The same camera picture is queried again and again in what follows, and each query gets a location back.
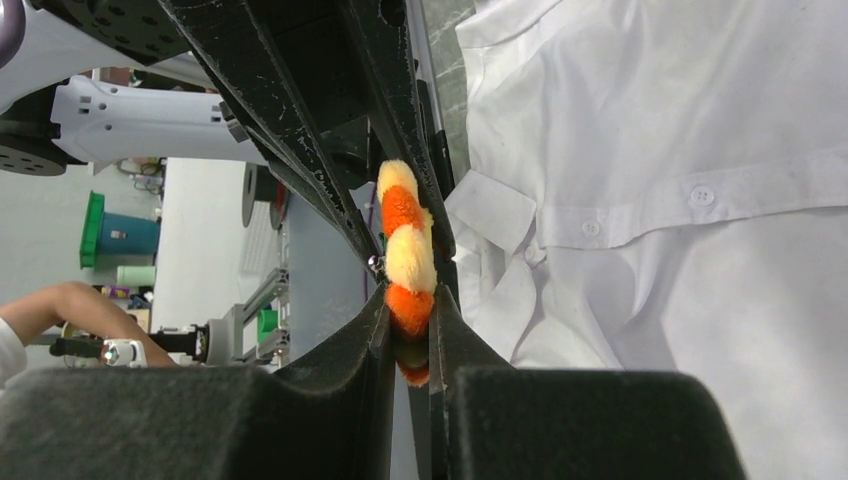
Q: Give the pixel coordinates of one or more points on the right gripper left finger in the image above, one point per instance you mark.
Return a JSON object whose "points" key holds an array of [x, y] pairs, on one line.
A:
{"points": [[327, 415]]}

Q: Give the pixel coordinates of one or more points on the white button shirt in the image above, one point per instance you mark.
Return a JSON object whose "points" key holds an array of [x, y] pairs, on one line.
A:
{"points": [[662, 185]]}

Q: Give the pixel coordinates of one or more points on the green blue bin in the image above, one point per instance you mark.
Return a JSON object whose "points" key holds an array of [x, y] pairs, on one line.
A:
{"points": [[110, 234]]}

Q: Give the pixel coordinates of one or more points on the person hand in background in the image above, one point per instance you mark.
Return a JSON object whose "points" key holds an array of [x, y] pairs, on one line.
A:
{"points": [[81, 306]]}

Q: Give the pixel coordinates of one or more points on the orange yellow flower brooch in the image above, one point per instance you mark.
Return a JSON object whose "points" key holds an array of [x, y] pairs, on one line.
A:
{"points": [[409, 267]]}

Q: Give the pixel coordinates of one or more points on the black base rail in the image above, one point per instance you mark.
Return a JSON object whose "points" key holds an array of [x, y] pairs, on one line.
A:
{"points": [[439, 155]]}

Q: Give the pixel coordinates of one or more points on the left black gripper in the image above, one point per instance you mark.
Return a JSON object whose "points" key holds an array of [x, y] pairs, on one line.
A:
{"points": [[309, 112]]}

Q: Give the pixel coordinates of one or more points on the white sleeved forearm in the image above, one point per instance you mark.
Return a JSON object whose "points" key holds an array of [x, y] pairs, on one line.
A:
{"points": [[12, 354]]}

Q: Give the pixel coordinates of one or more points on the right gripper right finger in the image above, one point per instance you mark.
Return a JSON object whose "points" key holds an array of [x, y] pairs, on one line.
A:
{"points": [[493, 421]]}

